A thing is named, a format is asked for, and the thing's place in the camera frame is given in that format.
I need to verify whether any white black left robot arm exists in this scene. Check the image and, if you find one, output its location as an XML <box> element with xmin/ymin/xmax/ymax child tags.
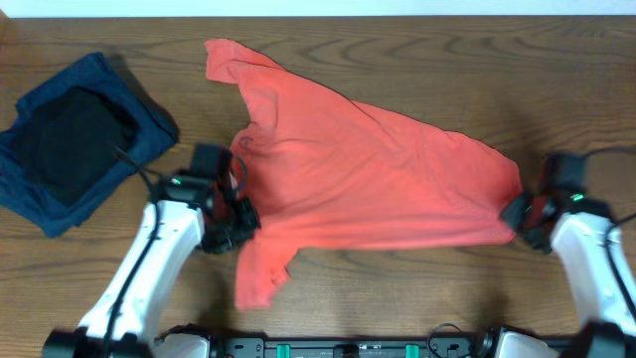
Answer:
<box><xmin>42</xmin><ymin>169</ymin><xmax>260</xmax><ymax>358</ymax></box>

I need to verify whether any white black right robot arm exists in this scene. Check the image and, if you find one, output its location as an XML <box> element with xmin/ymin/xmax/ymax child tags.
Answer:
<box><xmin>493</xmin><ymin>192</ymin><xmax>635</xmax><ymax>358</ymax></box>

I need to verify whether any folded black garment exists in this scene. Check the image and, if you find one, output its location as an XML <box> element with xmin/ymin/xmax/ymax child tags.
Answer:
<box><xmin>11</xmin><ymin>87</ymin><xmax>137</xmax><ymax>206</ymax></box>

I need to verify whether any red t-shirt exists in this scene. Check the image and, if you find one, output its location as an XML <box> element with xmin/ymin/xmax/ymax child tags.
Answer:
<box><xmin>206</xmin><ymin>39</ymin><xmax>522</xmax><ymax>311</ymax></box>

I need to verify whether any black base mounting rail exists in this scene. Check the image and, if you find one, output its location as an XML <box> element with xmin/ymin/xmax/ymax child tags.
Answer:
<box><xmin>151</xmin><ymin>323</ymin><xmax>569</xmax><ymax>358</ymax></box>

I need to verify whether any folded navy blue garment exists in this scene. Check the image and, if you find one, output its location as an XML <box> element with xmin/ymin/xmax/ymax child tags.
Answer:
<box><xmin>1</xmin><ymin>53</ymin><xmax>178</xmax><ymax>238</ymax></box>

